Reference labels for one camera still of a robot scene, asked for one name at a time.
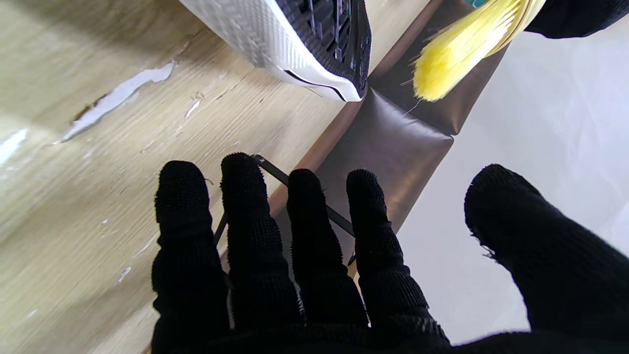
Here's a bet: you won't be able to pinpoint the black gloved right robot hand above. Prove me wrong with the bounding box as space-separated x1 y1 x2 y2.
151 152 629 354

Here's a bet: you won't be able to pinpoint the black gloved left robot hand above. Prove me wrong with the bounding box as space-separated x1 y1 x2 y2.
525 0 629 39

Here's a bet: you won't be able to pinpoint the wooden shoe brush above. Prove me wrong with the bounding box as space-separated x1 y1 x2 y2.
413 0 547 102

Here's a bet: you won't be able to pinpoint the yellow canvas sneaker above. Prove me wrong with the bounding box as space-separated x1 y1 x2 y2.
179 0 372 102

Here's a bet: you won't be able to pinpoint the small wooden shelf black legs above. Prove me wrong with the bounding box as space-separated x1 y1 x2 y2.
214 154 357 266

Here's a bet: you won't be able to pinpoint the dark brown leather sofa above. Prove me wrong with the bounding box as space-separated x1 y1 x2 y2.
268 0 509 276

